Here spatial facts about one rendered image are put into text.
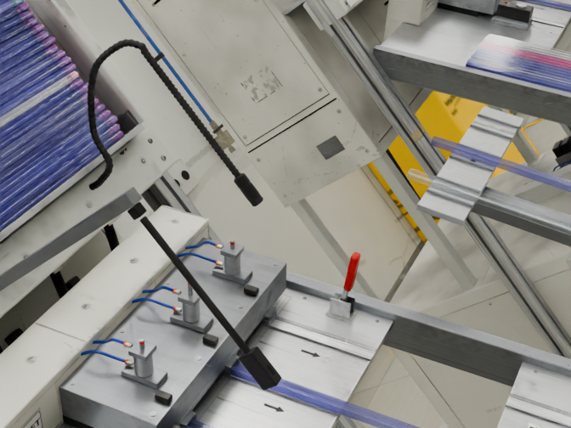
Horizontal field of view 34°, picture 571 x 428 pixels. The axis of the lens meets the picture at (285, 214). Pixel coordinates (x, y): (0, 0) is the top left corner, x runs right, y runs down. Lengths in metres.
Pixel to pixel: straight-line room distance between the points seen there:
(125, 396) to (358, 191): 3.28
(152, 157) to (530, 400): 0.63
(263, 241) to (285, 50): 1.73
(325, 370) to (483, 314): 1.07
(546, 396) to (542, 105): 0.84
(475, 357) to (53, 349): 0.55
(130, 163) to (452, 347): 0.52
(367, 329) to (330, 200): 2.86
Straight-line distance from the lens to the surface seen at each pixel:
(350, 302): 1.30
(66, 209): 1.25
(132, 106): 1.34
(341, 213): 4.15
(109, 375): 1.13
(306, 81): 2.10
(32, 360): 1.14
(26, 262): 1.08
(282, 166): 2.23
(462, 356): 1.30
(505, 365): 1.29
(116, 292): 1.22
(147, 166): 1.36
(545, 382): 1.26
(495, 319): 2.25
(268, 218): 3.79
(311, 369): 1.22
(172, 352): 1.15
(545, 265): 2.13
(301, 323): 1.29
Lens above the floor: 1.41
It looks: 10 degrees down
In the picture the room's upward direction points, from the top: 37 degrees counter-clockwise
